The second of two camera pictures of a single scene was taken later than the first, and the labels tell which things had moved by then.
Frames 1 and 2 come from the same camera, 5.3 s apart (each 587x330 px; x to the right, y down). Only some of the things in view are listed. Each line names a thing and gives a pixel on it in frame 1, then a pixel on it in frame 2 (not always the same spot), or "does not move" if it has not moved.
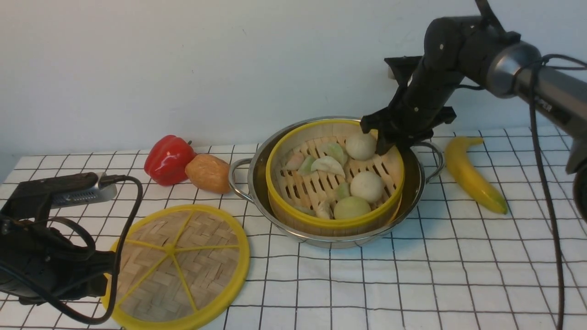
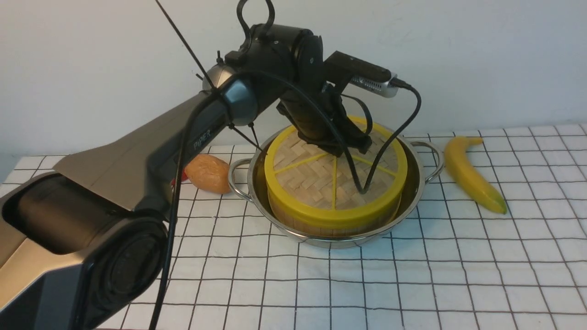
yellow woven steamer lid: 180,267 -> 305,183
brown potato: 209,173 does not move
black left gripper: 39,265 -> 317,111
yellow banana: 475,184 does not move
